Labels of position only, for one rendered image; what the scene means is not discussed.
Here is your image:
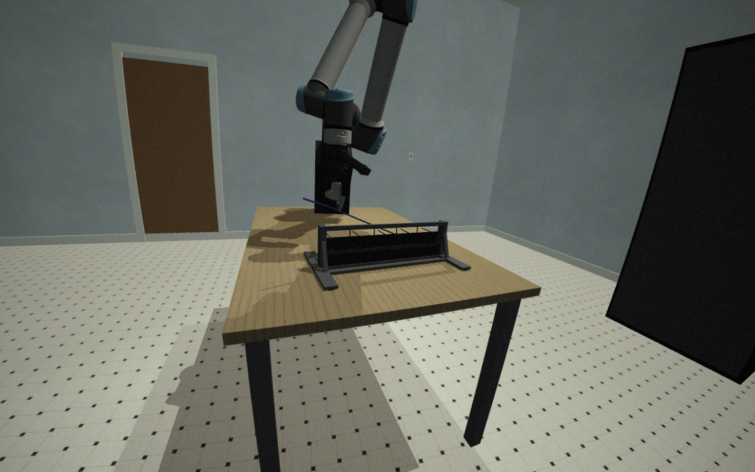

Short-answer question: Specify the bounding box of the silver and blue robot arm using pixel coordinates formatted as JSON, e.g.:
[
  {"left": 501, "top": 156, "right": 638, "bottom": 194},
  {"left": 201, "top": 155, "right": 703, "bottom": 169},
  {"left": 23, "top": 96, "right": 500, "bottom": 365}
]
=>
[{"left": 296, "top": 0, "right": 417, "bottom": 176}]

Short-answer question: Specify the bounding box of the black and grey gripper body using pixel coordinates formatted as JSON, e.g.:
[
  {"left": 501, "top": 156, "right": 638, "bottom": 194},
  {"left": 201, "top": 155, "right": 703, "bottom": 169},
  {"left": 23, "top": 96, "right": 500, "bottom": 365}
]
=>
[{"left": 319, "top": 144, "right": 348, "bottom": 182}]

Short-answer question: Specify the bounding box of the black free-standing rack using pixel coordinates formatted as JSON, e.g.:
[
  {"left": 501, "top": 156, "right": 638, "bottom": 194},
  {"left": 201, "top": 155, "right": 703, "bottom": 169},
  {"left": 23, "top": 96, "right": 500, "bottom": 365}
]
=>
[{"left": 304, "top": 220, "right": 471, "bottom": 291}]

